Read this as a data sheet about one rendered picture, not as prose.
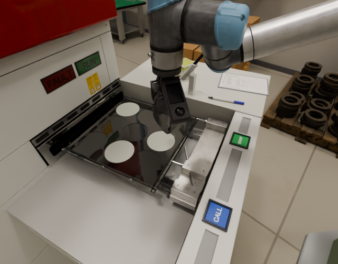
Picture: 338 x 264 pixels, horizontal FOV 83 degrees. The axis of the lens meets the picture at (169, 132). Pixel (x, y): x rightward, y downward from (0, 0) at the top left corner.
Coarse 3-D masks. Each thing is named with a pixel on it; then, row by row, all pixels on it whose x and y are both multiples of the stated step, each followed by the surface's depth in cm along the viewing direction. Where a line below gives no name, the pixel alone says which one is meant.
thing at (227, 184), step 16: (240, 128) 65; (256, 128) 64; (224, 144) 59; (224, 160) 55; (240, 160) 55; (224, 176) 51; (240, 176) 51; (208, 192) 47; (224, 192) 48; (240, 192) 47; (240, 208) 44; (192, 224) 42; (208, 224) 42; (192, 240) 39; (208, 240) 40; (224, 240) 39; (192, 256) 37; (208, 256) 38; (224, 256) 37
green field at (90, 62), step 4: (92, 56) 70; (96, 56) 71; (84, 60) 67; (88, 60) 69; (92, 60) 70; (96, 60) 72; (76, 64) 65; (80, 64) 66; (84, 64) 68; (88, 64) 69; (92, 64) 71; (96, 64) 73; (80, 68) 67; (84, 68) 68; (88, 68) 70; (80, 72) 67
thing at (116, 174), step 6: (66, 150) 65; (78, 156) 63; (90, 162) 61; (96, 162) 61; (102, 168) 60; (108, 168) 60; (114, 174) 58; (120, 174) 58; (126, 180) 57; (132, 180) 56; (138, 186) 56; (144, 186) 55
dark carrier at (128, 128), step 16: (112, 112) 81; (144, 112) 81; (96, 128) 73; (112, 128) 74; (128, 128) 74; (144, 128) 74; (160, 128) 73; (176, 128) 74; (80, 144) 68; (96, 144) 68; (144, 144) 67; (176, 144) 67; (96, 160) 62; (128, 160) 62; (144, 160) 62; (160, 160) 62; (144, 176) 58
